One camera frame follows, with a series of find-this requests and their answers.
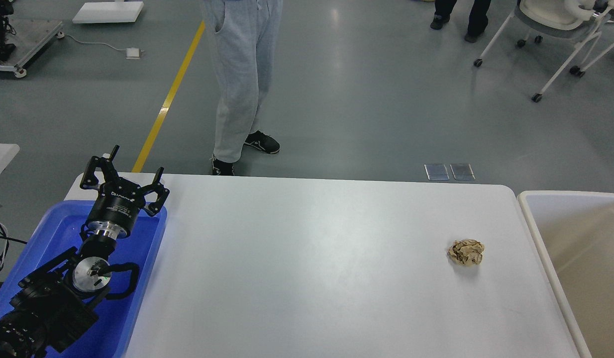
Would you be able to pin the wheeled metal platform cart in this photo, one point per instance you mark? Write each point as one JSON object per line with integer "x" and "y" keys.
{"x": 22, "y": 39}

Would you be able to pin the metal floor plate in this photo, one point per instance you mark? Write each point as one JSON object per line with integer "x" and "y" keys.
{"x": 436, "y": 172}
{"x": 462, "y": 172}

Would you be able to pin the white foam board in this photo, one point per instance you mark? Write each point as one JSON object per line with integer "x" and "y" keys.
{"x": 109, "y": 12}

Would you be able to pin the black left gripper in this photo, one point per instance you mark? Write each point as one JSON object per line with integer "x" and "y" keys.
{"x": 117, "y": 204}

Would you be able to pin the person in grey sweatpants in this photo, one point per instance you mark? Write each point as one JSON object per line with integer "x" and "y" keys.
{"x": 244, "y": 35}

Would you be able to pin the beige plastic bin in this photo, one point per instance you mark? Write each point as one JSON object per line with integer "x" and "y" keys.
{"x": 574, "y": 235}

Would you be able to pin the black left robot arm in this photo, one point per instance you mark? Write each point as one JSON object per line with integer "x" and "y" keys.
{"x": 77, "y": 287}

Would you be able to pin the right metal floor plate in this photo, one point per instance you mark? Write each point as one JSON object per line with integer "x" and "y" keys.
{"x": 462, "y": 172}

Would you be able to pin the left metal floor plate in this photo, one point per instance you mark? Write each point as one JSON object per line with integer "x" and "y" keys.
{"x": 436, "y": 172}

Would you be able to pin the white power adapter with cable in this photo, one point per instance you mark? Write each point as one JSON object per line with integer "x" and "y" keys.
{"x": 130, "y": 53}

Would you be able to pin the white office chair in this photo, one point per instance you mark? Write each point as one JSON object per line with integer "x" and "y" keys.
{"x": 574, "y": 20}

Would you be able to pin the crumpled brown paper ball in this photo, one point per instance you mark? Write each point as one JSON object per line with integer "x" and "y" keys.
{"x": 467, "y": 252}

